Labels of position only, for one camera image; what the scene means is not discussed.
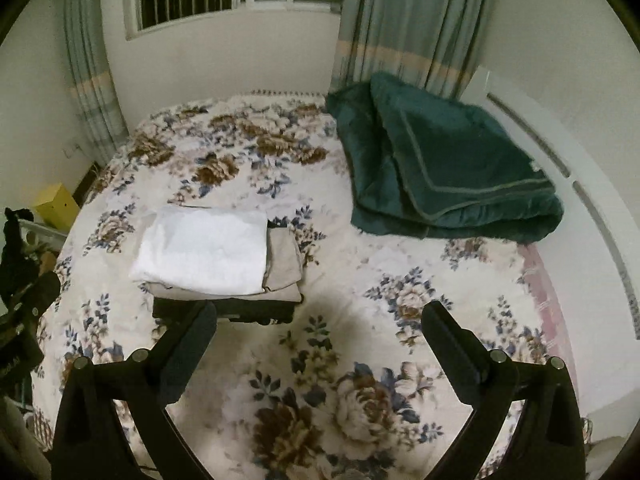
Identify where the pink checked sheet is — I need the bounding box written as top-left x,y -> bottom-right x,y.
519,241 -> 572,357

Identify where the dark green blanket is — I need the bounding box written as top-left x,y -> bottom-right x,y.
325,71 -> 565,240

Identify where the white t-shirt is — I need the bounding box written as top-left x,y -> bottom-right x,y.
128,205 -> 269,295

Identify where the white headboard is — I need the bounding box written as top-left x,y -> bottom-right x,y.
457,65 -> 640,413

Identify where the black cloth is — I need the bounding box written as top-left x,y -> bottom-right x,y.
0,206 -> 42,302

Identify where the beige folded garment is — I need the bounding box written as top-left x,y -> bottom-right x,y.
142,227 -> 305,304

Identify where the black folded garment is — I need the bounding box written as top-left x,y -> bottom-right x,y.
152,297 -> 294,325

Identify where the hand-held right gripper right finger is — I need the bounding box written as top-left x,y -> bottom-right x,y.
421,302 -> 586,480

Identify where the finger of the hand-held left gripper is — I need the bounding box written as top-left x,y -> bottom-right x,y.
10,275 -> 62,323

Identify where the grey-green striped curtain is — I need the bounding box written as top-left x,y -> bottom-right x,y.
329,0 -> 494,102
62,0 -> 132,139

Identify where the yellow box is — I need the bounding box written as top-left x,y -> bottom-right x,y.
33,182 -> 81,234

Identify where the floral bed sheet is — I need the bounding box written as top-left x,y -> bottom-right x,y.
30,92 -> 587,480

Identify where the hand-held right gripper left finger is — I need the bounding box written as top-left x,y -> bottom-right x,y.
50,300 -> 218,480

